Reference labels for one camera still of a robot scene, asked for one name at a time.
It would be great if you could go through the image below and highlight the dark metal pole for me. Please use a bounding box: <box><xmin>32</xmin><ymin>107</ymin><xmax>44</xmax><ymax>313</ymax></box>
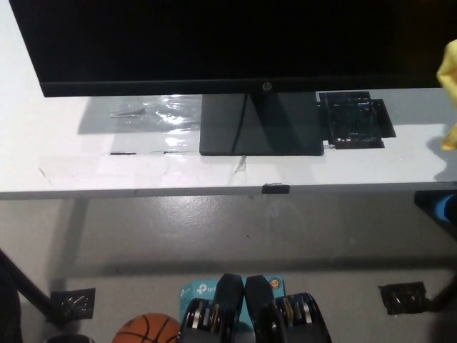
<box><xmin>0</xmin><ymin>247</ymin><xmax>69</xmax><ymax>327</ymax></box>
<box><xmin>429</xmin><ymin>263</ymin><xmax>457</xmax><ymax>312</ymax></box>

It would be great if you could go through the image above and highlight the short black tape strip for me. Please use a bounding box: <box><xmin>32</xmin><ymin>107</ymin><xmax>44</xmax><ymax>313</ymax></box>
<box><xmin>261</xmin><ymin>182</ymin><xmax>291</xmax><ymax>195</ymax></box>

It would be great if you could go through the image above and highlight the clear plastic tape sheet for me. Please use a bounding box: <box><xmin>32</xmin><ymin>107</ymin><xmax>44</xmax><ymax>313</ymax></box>
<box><xmin>109</xmin><ymin>94</ymin><xmax>204</xmax><ymax>155</ymax></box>

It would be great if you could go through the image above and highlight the white desk leg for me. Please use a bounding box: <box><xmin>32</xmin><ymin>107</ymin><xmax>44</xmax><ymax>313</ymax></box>
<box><xmin>65</xmin><ymin>198</ymin><xmax>90</xmax><ymax>279</ymax></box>

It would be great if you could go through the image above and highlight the black table foot plate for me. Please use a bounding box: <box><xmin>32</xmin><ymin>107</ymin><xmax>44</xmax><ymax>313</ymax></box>
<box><xmin>49</xmin><ymin>287</ymin><xmax>96</xmax><ymax>321</ymax></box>

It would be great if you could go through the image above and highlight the yellow microfibre cloth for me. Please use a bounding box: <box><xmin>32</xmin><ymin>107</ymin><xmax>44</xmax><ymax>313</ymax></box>
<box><xmin>436</xmin><ymin>37</ymin><xmax>457</xmax><ymax>151</ymax></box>

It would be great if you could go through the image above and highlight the black HP monitor with stand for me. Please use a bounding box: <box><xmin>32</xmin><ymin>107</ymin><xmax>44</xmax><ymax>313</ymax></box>
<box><xmin>7</xmin><ymin>0</ymin><xmax>457</xmax><ymax>157</ymax></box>

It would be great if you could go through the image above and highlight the blue cylinder object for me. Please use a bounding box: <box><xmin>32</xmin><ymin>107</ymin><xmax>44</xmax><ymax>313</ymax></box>
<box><xmin>435</xmin><ymin>194</ymin><xmax>457</xmax><ymax>222</ymax></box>

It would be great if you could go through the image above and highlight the black tape floor patch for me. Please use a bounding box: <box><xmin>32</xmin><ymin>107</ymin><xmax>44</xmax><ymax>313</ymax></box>
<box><xmin>378</xmin><ymin>281</ymin><xmax>430</xmax><ymax>316</ymax></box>

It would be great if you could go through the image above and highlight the teal TP-Link box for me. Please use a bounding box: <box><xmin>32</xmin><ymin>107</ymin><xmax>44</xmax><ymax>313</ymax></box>
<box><xmin>178</xmin><ymin>273</ymin><xmax>286</xmax><ymax>332</ymax></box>

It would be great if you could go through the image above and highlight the large black tape square patch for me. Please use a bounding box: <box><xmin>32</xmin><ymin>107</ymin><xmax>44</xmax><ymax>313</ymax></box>
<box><xmin>318</xmin><ymin>99</ymin><xmax>398</xmax><ymax>150</ymax></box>

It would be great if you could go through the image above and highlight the orange basketball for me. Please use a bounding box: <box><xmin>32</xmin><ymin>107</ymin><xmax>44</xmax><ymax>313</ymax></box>
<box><xmin>113</xmin><ymin>312</ymin><xmax>181</xmax><ymax>343</ymax></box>

